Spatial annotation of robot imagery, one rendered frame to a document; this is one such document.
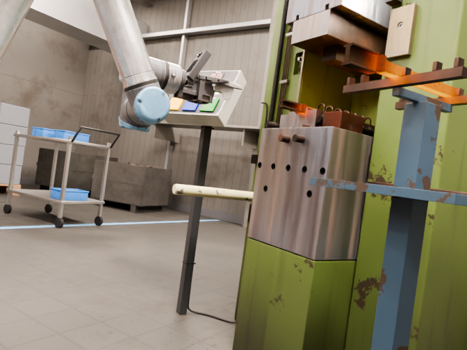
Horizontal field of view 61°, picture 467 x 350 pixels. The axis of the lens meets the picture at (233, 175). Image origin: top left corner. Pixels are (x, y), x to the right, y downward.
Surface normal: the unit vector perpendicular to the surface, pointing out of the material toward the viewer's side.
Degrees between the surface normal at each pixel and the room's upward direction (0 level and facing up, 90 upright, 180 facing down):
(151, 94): 94
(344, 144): 90
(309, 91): 90
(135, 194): 90
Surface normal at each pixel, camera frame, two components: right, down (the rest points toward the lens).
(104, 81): -0.55, -0.07
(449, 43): -0.82, -0.11
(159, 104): 0.48, 0.14
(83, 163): 0.85, 0.12
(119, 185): -0.37, -0.04
